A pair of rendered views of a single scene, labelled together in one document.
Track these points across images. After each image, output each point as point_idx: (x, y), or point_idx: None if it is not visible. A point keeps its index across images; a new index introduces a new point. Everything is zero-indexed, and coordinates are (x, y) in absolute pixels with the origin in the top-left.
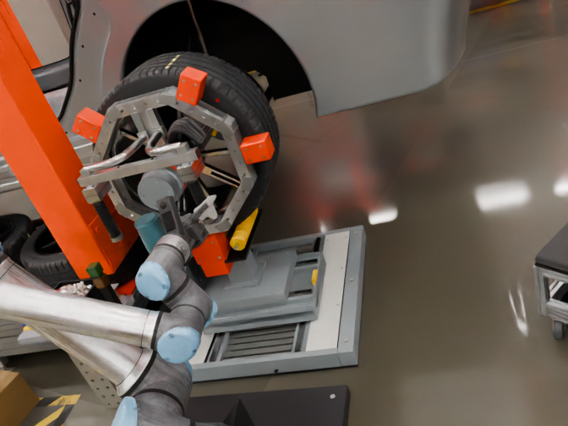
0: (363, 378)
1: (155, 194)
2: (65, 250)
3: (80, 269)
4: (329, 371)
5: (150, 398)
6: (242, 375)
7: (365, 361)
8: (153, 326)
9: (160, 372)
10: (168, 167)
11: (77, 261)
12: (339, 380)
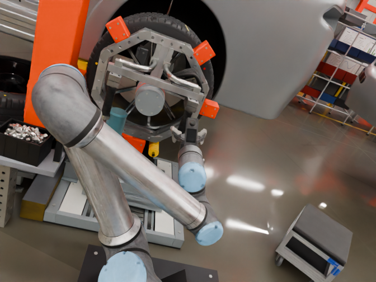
0: (183, 258)
1: (148, 103)
2: (30, 97)
3: (31, 116)
4: (162, 247)
5: (144, 257)
6: None
7: (183, 247)
8: (204, 215)
9: (142, 236)
10: (162, 90)
11: (33, 109)
12: (169, 255)
